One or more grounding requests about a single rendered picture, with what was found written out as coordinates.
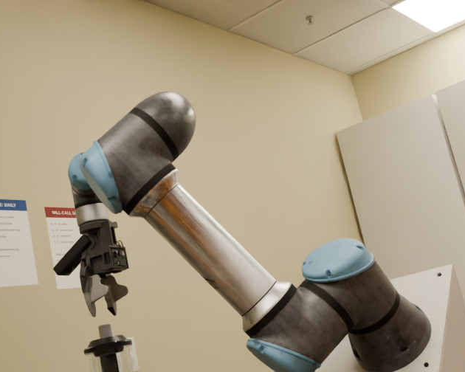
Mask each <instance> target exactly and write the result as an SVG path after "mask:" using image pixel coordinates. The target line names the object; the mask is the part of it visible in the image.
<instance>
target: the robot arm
mask: <svg viewBox="0 0 465 372"><path fill-rule="evenodd" d="M195 127H196V115H195V111H194V109H193V107H192V105H191V104H190V102H189V101H188V100H187V99H186V98H185V97H184V96H182V95H180V94H178V93H175V92H159V93H156V94H154V95H151V96H150V97H147V98H146V99H144V100H143V101H141V102H140V103H138V104H137V105H136V106H135V107H133V109H132V110H131V111H130V112H129V113H127V115H125V116H124V117H123V118H122V119H121V120H120V121H118V122H117V123H116V124H115V125H114V126H113V127H111V128H110V129H109V130H108V131H107V132H106V133H105V134H104V135H103V136H102V137H101V138H99V139H98V140H95V141H94V142H93V145H92V146H91V147H90V148H88V149H87V150H86V151H85V152H83V153H79V154H77V155H75V156H74V157H73V158H72V160H71V162H70V163H69V169H68V176H69V181H70V184H71V188H72V195H73V199H74V204H75V214H76V219H77V226H78V227H79V230H80V234H81V235H82V236H81V237H80V238H79V239H78V240H77V242H76V243H75V244H74V245H73V246H72V247H71V249H70V250H69V251H68V252H67V253H66V254H65V255H64V256H63V257H62V259H60V260H59V262H58V263H57V264H56V265H55V266H54V268H53V270H54V271H55V273H56V274H57V275H65V276H69V275H71V273H72V272H73V271H74V270H75V269H76V268H77V266H78V265H79V264H80V284H81V288H82V292H83V295H84V298H85V301H86V305H87V306H88V309H89V311H90V313H91V315H92V316H93V317H96V307H95V302H96V301H97V300H99V299H100V298H102V297H105V301H106V303H107V309H108V310H109V311H110V312H111V313H112V314H113V315H114V316H115V315H117V304H116V301H118V300H119V299H121V298H122V297H124V296H126V295H127V294H128V288H127V286H124V285H120V284H118V283H117V281H116V278H115V277H114V276H113V275H111V273H113V274H116V273H119V272H122V271H123V270H126V269H129V266H128V259H127V254H126V250H125V247H124V246H123V243H122V242H121V243H122V246H121V245H120V243H119V242H117V239H116V234H115V230H114V229H115V228H118V226H117V222H116V221H115V222H112V221H110V219H109V211H108V209H109V210H110V211H111V212H112V213H113V214H118V213H121V212H122V211H125V212H126V213H127V214H128V215H129V217H131V218H144V219H145V220H146V221H147V222H148V223H149V224H150V225H151V226H152V227H153V228H154V229H155V230H156V231H157V232H158V233H159V234H160V235H161V236H162V237H163V238H164V239H165V240H166V241H167V242H168V243H169V244H170V245H171V246H172V247H173V248H174V249H175V250H176V251H177V252H178V253H179V254H180V255H181V256H182V257H183V258H184V259H185V260H186V261H187V262H188V263H189V264H190V265H191V266H192V267H193V268H194V269H195V270H196V271H197V272H198V273H199V274H200V275H201V276H202V277H203V278H204V279H205V280H206V281H207V282H208V283H209V284H210V285H211V286H212V287H213V288H214V289H215V290H216V291H217V292H218V293H219V294H220V295H221V296H222V297H223V298H224V299H225V300H226V301H227V302H228V303H229V304H230V305H231V306H232V307H233V308H234V309H235V310H236V311H237V312H238V313H239V314H240V315H241V317H242V320H243V331H244V332H245V333H246V334H247V335H248V336H249V337H250V338H249V339H248V340H247V348H248V350H249V351H250V352H252V354H253V355H254V356H255V357H257V358H258V359H259V360H260V361H262V363H263V364H265V365H266V366H268V367H269V368H271V369H272V370H273V371H275V372H315V371H316V370H317V369H318V368H320V367H321V364H322V363H323V362H324V361H325V359H326V358H327V357H328V356H329V355H330V353H331V352H332V351H333V350H334V349H335V348H336V347H337V346H338V345H339V343H340V342H341V341H342V340H343V339H344V337H345V336H346V335H348V338H349V341H350V344H351V348H352V351H353V354H354V356H355V358H356V360H357V361H358V362H359V364H360V365H361V366H362V367H363V368H364V369H365V370H367V371H369V372H394V371H397V370H399V369H402V368H403V367H405V366H407V365H409V364H410V363H411V362H412V361H414V360H415V359H416V358H417V357H418V356H419V355H420V354H421V353H422V352H423V350H424V349H425V348H426V346H427V344H428V342H429V340H430V336H431V331H432V329H431V324H430V321H429V319H428V318H427V316H426V314H425V313H424V312H423V311H422V310H421V309H420V308H419V307H418V306H417V305H415V304H413V303H411V302H410V301H409V300H407V299H406V298H405V297H403V296H401V295H400V294H399V293H398V292H397V291H396V289H395V287H394V286H393V284H392V283H391V282H390V280H389V279H388V277H387V276H386V274H385V273H384V272H383V271H382V269H381V267H380V266H379V265H378V263H377V262H376V261H375V257H374V256H373V254H372V253H370V252H369V251H368V250H367V249H366V247H365V246H364V245H363V243H361V242H360V241H358V240H356V239H353V238H340V239H336V240H333V241H329V242H328V243H325V244H323V245H322V246H320V247H318V248H316V249H315V250H314V251H313V252H311V253H310V254H309V255H308V256H307V258H306V259H305V260H304V262H303V265H302V273H303V277H304V278H305V280H304V281H303V282H302V283H301V284H300V285H299V286H298V287H297V288H296V287H295V286H294V285H293V284H292V283H291V282H290V281H277V280H275V279H274V278H273V277H272V276H271V275H270V274H269V273H268V272H267V271H266V270H265V269H264V268H263V267H262V266H261V265H260V264H259V263H258V262H257V261H256V260H255V259H254V258H253V257H252V256H251V255H250V254H249V253H248V252H247V251H246V250H245V249H244V248H243V247H242V246H241V245H240V244H239V243H238V242H237V241H236V240H235V239H234V238H233V237H232V236H231V235H230V234H229V233H228V232H227V231H226V230H225V229H224V228H223V227H222V226H221V225H220V224H219V223H218V222H217V221H216V220H215V219H214V218H213V217H212V216H211V215H210V214H209V213H208V212H207V211H206V210H205V209H204V208H203V207H202V206H201V205H200V204H199V203H198V202H197V201H196V200H195V199H194V198H193V197H192V196H191V195H190V194H189V193H188V192H187V191H186V190H185V189H184V188H183V187H182V186H181V185H180V184H179V171H178V170H177V169H176V167H175V166H174V165H173V164H172V162H173V161H174V160H175V159H177V158H178V156H179V155H180V154H181V153H182V152H183V151H184V150H185V149H186V147H187V146H188V145H189V143H190V141H191V139H192V137H193V134H194V131H195ZM117 243H118V244H117Z"/></svg>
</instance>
